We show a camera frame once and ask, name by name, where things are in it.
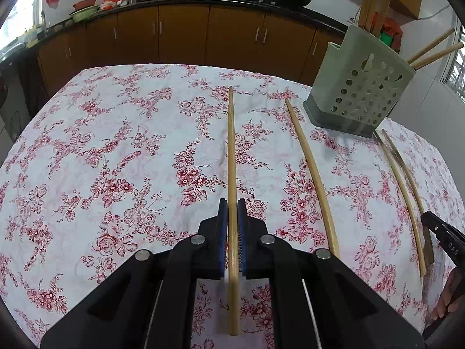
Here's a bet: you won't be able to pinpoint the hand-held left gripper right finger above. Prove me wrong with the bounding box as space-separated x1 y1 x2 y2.
237 198 426 349

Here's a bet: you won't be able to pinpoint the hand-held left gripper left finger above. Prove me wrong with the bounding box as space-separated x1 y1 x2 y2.
40 198 229 349

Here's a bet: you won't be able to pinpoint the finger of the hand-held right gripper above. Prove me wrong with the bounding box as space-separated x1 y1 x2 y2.
421 210 455 242

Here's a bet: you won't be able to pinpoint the green perforated utensil holder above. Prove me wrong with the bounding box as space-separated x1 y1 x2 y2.
303 24 416 139

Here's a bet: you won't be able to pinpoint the person's right hand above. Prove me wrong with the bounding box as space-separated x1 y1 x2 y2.
430 267 465 322

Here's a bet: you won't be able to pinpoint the red floral tablecloth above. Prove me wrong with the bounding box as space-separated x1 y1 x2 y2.
0 63 456 349

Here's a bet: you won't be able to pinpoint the window with metal bars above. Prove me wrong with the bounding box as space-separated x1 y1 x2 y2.
441 18 465 102

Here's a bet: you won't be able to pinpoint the red bag over bottles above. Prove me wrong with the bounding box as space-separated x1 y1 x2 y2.
381 16 404 37

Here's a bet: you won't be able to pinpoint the wooden base cabinets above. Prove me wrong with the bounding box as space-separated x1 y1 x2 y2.
36 2 346 97

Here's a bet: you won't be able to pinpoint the green basin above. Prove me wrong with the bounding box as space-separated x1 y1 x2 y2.
69 4 100 22

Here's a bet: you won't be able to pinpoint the white cable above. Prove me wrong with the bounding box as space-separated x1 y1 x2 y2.
418 3 453 20

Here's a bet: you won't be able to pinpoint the window with white frame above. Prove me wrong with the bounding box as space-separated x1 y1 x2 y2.
0 0 42 44

